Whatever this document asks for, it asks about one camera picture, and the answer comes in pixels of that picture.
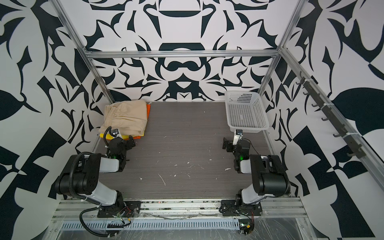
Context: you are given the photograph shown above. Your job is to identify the beige shorts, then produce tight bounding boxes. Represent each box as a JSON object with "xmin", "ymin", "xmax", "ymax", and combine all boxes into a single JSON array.
[{"xmin": 99, "ymin": 100, "xmax": 148, "ymax": 137}]

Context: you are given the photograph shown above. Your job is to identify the yellow shorts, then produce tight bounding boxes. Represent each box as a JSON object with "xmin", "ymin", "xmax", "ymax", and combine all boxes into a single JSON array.
[{"xmin": 99, "ymin": 129, "xmax": 131, "ymax": 141}]

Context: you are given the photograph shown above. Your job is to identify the orange shorts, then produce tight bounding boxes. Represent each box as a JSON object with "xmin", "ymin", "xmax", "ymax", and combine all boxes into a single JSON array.
[{"xmin": 133, "ymin": 103, "xmax": 151, "ymax": 140}]

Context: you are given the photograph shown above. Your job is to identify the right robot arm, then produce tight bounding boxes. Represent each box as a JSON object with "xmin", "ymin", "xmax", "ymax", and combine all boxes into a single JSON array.
[{"xmin": 223, "ymin": 138, "xmax": 291, "ymax": 206}]

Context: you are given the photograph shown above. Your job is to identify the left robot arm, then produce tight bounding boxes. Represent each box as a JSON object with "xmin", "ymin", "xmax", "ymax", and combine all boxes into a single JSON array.
[{"xmin": 55, "ymin": 136, "xmax": 136, "ymax": 208}]

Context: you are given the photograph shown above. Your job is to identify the white laundry basket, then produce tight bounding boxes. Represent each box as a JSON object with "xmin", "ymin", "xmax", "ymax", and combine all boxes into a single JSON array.
[{"xmin": 225, "ymin": 91, "xmax": 270, "ymax": 134}]

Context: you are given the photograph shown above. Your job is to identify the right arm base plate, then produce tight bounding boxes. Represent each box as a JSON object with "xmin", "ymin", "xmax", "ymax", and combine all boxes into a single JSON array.
[{"xmin": 219, "ymin": 200, "xmax": 263, "ymax": 217}]

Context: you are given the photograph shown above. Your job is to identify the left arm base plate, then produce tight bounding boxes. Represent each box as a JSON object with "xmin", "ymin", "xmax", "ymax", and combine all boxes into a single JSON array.
[{"xmin": 97, "ymin": 201, "xmax": 142, "ymax": 218}]

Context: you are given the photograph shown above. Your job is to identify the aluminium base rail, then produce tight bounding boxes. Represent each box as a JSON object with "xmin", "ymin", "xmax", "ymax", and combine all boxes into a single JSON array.
[{"xmin": 50, "ymin": 196, "xmax": 308, "ymax": 223}]

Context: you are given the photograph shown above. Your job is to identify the white slotted cable duct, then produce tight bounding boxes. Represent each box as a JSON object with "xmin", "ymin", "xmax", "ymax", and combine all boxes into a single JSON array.
[{"xmin": 59, "ymin": 218, "xmax": 241, "ymax": 231}]

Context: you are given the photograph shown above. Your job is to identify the black corrugated cable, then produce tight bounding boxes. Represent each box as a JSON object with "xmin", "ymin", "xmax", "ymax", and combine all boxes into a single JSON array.
[{"xmin": 78, "ymin": 206, "xmax": 133, "ymax": 238}]

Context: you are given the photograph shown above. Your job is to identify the aluminium cage frame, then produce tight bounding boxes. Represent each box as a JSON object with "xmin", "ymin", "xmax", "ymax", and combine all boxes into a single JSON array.
[{"xmin": 51, "ymin": 1, "xmax": 384, "ymax": 188}]

